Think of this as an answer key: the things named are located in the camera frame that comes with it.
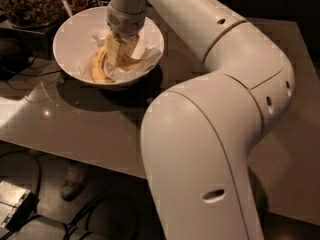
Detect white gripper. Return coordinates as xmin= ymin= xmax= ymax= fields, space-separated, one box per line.
xmin=105 ymin=4 xmax=146 ymax=66

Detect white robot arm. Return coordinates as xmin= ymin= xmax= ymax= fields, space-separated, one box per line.
xmin=108 ymin=0 xmax=295 ymax=240

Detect left curved banana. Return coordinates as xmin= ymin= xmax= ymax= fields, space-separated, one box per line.
xmin=90 ymin=46 xmax=114 ymax=84

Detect white bowl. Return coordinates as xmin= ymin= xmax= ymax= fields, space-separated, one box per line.
xmin=52 ymin=5 xmax=165 ymax=90

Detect white paper liner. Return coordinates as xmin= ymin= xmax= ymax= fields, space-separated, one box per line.
xmin=78 ymin=18 xmax=164 ymax=87

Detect glass jar of nuts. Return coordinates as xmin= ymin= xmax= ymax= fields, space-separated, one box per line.
xmin=0 ymin=0 xmax=61 ymax=29

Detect dark round object left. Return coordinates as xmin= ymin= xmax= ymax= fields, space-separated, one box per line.
xmin=0 ymin=38 xmax=32 ymax=80

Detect beige shoe under table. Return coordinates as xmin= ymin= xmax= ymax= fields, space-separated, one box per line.
xmin=61 ymin=162 xmax=87 ymax=201

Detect silver box on floor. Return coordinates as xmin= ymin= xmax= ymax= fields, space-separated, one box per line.
xmin=0 ymin=181 xmax=34 ymax=230

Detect white spoon handle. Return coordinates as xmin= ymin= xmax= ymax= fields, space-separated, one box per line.
xmin=61 ymin=0 xmax=73 ymax=17

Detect black cable on table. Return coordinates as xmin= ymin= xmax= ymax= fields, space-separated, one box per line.
xmin=0 ymin=48 xmax=69 ymax=92

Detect black floor cables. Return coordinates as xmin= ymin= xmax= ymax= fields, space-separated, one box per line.
xmin=0 ymin=149 xmax=141 ymax=240

